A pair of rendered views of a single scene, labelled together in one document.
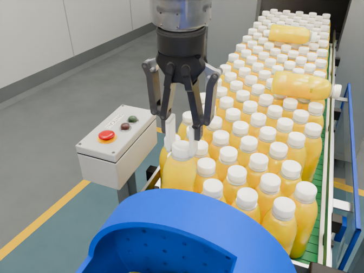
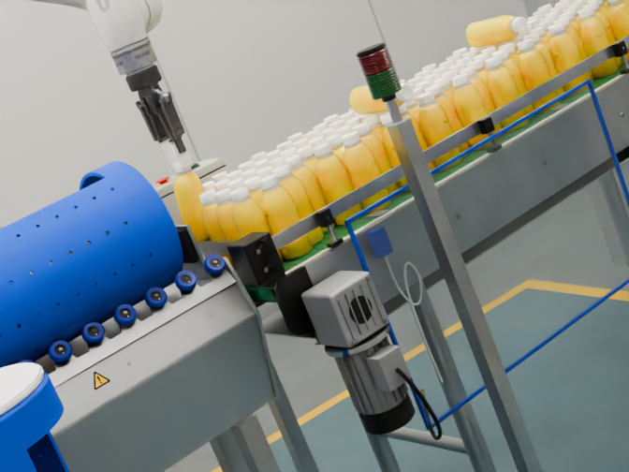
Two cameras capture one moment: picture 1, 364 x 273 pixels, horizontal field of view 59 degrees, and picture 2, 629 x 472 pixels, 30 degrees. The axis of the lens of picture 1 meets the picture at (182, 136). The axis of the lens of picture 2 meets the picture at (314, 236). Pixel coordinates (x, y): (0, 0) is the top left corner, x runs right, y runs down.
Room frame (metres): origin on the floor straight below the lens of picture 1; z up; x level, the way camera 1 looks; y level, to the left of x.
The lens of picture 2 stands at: (-1.45, -1.75, 1.50)
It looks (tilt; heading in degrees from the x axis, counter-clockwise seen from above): 13 degrees down; 37
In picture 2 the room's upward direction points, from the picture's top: 22 degrees counter-clockwise
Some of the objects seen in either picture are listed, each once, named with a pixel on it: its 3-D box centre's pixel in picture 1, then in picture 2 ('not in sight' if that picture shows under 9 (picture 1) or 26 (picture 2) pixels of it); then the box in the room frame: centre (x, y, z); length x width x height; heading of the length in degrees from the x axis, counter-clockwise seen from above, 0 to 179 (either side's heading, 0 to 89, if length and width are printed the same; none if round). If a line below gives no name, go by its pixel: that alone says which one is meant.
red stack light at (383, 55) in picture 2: not in sight; (375, 61); (0.57, -0.52, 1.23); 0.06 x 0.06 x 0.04
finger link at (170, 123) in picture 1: (170, 133); (172, 154); (0.50, 0.02, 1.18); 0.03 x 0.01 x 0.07; 158
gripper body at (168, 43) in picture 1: (181, 54); (148, 89); (0.49, 0.00, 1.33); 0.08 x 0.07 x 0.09; 68
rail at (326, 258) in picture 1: (332, 92); (526, 99); (1.09, -0.56, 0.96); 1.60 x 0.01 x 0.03; 158
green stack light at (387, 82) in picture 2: not in sight; (383, 82); (0.57, -0.52, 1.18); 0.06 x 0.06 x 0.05
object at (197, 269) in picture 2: not in sight; (185, 253); (0.35, -0.04, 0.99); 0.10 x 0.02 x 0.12; 68
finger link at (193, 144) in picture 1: (193, 138); (182, 153); (0.49, -0.02, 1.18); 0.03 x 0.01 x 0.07; 158
